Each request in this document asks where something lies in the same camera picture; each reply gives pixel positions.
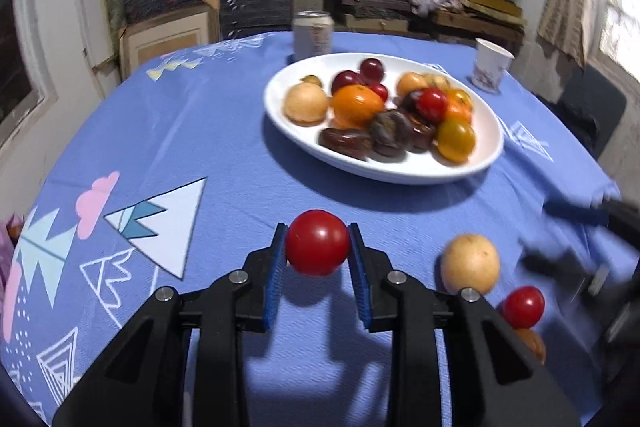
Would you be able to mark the white framed window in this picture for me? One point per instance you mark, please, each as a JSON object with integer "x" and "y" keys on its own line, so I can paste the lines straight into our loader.
{"x": 15, "y": 72}

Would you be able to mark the orange tangerine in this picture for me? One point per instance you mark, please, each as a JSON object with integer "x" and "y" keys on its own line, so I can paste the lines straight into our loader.
{"x": 460, "y": 104}
{"x": 356, "y": 107}

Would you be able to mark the dark purple plum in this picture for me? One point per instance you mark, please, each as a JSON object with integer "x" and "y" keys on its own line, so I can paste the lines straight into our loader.
{"x": 372, "y": 68}

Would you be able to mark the white leaning plank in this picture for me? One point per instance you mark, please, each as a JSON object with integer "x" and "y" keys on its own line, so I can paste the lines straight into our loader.
{"x": 85, "y": 7}

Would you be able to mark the wrinkled dark passion fruit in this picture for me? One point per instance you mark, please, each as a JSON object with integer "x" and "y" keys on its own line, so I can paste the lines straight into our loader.
{"x": 345, "y": 143}
{"x": 422, "y": 134}
{"x": 391, "y": 132}

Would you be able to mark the white oval plate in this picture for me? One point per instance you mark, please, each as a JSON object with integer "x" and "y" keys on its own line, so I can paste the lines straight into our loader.
{"x": 400, "y": 172}

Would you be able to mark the pale yellow streaked fruit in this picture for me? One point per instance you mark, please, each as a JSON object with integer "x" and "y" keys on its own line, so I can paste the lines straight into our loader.
{"x": 437, "y": 82}

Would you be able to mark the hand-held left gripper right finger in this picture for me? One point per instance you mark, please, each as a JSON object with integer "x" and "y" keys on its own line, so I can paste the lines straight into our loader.
{"x": 361, "y": 277}

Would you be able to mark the stack of dark grey boxes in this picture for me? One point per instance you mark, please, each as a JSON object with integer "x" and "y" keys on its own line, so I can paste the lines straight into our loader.
{"x": 255, "y": 7}

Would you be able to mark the pink cloth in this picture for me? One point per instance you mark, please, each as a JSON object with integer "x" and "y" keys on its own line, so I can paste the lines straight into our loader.
{"x": 7, "y": 252}

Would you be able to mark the small orange citrus fruit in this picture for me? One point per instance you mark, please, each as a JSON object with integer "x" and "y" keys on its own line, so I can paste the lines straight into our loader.
{"x": 534, "y": 344}

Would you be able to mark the small tan round fruit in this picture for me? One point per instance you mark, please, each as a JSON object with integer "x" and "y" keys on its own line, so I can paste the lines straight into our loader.
{"x": 312, "y": 81}

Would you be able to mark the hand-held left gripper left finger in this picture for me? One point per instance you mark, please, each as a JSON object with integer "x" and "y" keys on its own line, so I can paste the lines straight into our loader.
{"x": 274, "y": 277}

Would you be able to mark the red tomato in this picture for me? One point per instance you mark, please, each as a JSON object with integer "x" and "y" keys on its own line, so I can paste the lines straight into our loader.
{"x": 523, "y": 307}
{"x": 431, "y": 103}
{"x": 380, "y": 92}
{"x": 317, "y": 242}

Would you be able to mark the peach-coloured round fruit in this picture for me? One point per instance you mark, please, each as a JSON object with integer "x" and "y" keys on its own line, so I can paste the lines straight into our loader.
{"x": 411, "y": 83}

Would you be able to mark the bright curtained window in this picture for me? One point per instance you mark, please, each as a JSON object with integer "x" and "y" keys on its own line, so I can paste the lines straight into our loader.
{"x": 620, "y": 17}

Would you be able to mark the pale yellow round fruit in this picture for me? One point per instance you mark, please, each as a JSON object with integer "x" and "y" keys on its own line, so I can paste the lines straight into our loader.
{"x": 306, "y": 103}
{"x": 470, "y": 262}

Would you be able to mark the dark red plum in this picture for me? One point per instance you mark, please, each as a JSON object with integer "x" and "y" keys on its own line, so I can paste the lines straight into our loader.
{"x": 346, "y": 80}

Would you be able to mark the blue printed tablecloth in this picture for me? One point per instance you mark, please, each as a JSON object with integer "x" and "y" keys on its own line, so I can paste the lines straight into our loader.
{"x": 200, "y": 132}

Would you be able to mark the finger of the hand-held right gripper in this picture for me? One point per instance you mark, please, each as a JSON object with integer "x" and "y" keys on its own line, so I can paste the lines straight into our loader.
{"x": 550, "y": 264}
{"x": 575, "y": 210}

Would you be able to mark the white floral paper cup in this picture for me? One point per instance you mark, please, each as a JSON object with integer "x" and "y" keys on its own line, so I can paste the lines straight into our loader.
{"x": 490, "y": 67}

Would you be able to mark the black chair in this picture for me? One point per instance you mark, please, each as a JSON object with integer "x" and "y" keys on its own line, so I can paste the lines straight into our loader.
{"x": 595, "y": 107}

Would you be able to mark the silver beverage can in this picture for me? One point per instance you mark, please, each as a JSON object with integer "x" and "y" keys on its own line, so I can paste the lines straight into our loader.
{"x": 312, "y": 34}

